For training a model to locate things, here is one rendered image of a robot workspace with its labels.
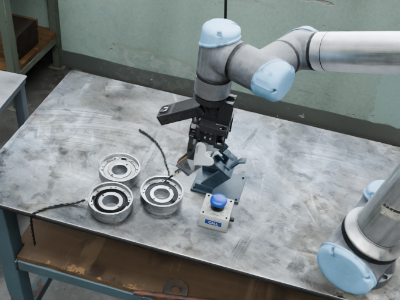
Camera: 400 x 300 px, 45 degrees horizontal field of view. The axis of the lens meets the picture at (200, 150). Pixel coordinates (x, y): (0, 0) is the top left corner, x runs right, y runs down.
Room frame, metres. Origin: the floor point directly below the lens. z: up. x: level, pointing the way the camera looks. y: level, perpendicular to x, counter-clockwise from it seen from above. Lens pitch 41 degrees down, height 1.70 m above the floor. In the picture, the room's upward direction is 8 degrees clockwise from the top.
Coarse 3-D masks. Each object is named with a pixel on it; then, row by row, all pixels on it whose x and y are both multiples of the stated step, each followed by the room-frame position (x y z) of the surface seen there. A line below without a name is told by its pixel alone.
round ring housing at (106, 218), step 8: (104, 184) 0.82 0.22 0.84; (112, 184) 0.83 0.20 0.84; (120, 184) 0.83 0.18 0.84; (96, 192) 0.80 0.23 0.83; (112, 192) 0.81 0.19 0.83; (128, 192) 0.81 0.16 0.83; (88, 200) 0.76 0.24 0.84; (104, 200) 0.79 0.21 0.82; (112, 200) 0.80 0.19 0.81; (120, 200) 0.78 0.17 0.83; (128, 200) 0.79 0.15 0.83; (104, 208) 0.75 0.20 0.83; (112, 208) 0.76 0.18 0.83; (128, 208) 0.76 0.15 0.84; (96, 216) 0.73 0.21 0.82; (104, 216) 0.73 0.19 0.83; (112, 216) 0.73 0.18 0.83; (120, 216) 0.74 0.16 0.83
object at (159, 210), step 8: (160, 176) 0.87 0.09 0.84; (168, 176) 0.88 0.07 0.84; (144, 184) 0.84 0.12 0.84; (176, 184) 0.86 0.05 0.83; (152, 192) 0.83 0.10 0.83; (160, 192) 0.84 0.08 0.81; (168, 192) 0.84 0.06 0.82; (144, 200) 0.79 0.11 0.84; (160, 200) 0.80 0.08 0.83; (168, 200) 0.81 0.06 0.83; (152, 208) 0.78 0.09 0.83; (160, 208) 0.77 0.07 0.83; (168, 208) 0.78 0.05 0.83; (176, 208) 0.79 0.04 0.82
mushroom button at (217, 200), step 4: (212, 196) 0.80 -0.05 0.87; (216, 196) 0.80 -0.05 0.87; (220, 196) 0.80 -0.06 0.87; (224, 196) 0.80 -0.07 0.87; (212, 200) 0.79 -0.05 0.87; (216, 200) 0.79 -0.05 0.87; (220, 200) 0.79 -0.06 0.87; (224, 200) 0.79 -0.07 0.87; (212, 204) 0.78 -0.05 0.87; (216, 204) 0.78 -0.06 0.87; (220, 204) 0.78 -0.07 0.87; (224, 204) 0.78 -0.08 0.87
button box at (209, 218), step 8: (208, 200) 0.81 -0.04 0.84; (232, 200) 0.82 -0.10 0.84; (208, 208) 0.79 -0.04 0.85; (216, 208) 0.79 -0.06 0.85; (224, 208) 0.79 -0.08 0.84; (232, 208) 0.82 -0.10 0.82; (200, 216) 0.77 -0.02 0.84; (208, 216) 0.76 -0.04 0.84; (216, 216) 0.76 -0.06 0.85; (224, 216) 0.77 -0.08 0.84; (200, 224) 0.76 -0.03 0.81; (208, 224) 0.76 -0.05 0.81; (216, 224) 0.76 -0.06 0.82; (224, 224) 0.76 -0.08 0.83; (224, 232) 0.76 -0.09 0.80
